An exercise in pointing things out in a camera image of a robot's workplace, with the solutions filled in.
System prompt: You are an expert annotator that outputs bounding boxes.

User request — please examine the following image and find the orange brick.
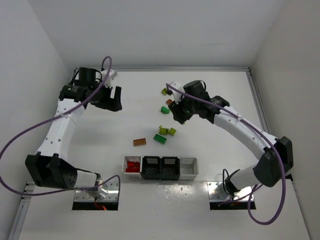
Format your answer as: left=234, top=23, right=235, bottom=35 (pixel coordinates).
left=133, top=138, right=147, bottom=147
left=166, top=99, right=173, bottom=105

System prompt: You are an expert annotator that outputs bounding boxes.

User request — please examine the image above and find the red square brick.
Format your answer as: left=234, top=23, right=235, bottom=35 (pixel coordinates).
left=127, top=161, right=141, bottom=168

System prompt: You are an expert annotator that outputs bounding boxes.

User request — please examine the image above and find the red long brick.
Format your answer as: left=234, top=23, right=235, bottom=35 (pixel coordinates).
left=125, top=167, right=140, bottom=173

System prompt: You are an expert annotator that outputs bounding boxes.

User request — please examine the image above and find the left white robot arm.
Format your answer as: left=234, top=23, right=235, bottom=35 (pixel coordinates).
left=25, top=67, right=122, bottom=190

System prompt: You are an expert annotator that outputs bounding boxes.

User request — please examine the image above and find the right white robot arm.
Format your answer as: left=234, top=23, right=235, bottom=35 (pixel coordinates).
left=166, top=80, right=294, bottom=196

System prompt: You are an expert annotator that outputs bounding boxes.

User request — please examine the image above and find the green sloped brick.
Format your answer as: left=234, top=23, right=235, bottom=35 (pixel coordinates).
left=160, top=106, right=170, bottom=115

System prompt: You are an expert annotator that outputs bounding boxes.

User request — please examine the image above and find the lime square brick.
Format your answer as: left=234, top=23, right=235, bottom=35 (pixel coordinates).
left=168, top=127, right=177, bottom=136

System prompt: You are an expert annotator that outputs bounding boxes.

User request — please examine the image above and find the lime printed brick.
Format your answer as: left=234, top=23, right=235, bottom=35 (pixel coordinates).
left=159, top=127, right=169, bottom=135

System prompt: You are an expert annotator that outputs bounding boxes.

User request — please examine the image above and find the lime brick top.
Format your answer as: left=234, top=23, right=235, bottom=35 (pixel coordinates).
left=161, top=88, right=167, bottom=96

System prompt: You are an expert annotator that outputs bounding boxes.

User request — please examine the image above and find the green long brick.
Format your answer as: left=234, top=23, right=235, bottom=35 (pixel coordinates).
left=153, top=134, right=167, bottom=145

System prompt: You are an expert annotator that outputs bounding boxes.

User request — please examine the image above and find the right white bin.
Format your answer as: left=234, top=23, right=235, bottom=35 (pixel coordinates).
left=179, top=157, right=199, bottom=181

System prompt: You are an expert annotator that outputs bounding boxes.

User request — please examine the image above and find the white bin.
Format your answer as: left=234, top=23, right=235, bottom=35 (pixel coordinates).
left=179, top=157, right=199, bottom=181
left=122, top=155, right=143, bottom=179

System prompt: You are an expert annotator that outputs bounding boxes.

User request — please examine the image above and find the right black bin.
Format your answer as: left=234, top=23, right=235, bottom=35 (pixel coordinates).
left=160, top=156, right=180, bottom=181

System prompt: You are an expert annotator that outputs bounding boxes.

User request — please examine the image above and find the black bin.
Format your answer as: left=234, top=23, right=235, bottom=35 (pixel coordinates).
left=160, top=156, right=180, bottom=181
left=140, top=156, right=161, bottom=180

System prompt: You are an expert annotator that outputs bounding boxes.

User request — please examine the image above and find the left black bin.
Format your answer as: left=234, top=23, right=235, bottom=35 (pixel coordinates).
left=140, top=156, right=161, bottom=180

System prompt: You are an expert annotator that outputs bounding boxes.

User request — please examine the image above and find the left white bin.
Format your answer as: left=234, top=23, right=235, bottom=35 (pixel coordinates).
left=122, top=155, right=143, bottom=179

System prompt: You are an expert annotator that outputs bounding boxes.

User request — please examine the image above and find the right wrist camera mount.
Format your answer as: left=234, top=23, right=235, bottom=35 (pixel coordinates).
left=166, top=81, right=185, bottom=104

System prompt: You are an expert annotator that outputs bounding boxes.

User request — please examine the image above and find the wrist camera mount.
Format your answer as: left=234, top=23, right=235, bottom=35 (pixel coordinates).
left=166, top=81, right=185, bottom=104
left=101, top=69, right=118, bottom=88

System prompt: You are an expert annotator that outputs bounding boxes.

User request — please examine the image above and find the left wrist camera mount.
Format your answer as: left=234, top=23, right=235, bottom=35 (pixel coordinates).
left=101, top=69, right=118, bottom=88

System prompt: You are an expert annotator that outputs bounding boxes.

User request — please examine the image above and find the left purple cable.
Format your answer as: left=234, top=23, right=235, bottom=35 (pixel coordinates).
left=0, top=56, right=121, bottom=197

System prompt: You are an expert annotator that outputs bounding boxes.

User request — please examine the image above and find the purple cable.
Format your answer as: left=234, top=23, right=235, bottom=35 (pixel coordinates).
left=165, top=82, right=287, bottom=225
left=0, top=56, right=121, bottom=197

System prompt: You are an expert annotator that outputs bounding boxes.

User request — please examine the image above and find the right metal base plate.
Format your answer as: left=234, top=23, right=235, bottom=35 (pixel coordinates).
left=207, top=181, right=254, bottom=203

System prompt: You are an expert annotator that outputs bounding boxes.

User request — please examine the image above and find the metal base plate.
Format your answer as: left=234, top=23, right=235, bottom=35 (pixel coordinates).
left=207, top=181, right=254, bottom=203
left=73, top=180, right=119, bottom=203

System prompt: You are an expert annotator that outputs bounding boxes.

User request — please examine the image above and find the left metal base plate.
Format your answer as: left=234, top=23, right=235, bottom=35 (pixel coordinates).
left=73, top=180, right=119, bottom=203

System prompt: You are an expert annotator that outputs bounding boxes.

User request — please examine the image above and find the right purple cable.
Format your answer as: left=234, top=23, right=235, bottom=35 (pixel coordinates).
left=165, top=82, right=287, bottom=225

